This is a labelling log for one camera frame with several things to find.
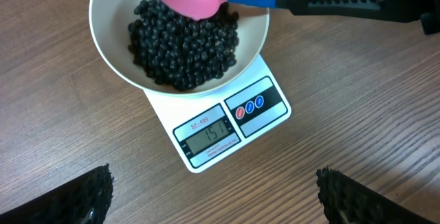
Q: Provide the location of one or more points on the white bowl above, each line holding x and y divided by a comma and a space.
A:
109, 20

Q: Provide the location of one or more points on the black beans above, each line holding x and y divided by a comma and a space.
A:
181, 52

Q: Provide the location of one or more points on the white digital kitchen scale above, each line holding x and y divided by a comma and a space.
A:
206, 129

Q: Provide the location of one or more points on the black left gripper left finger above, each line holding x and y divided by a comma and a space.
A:
85, 199

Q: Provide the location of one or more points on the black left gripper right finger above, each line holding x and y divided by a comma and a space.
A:
346, 201

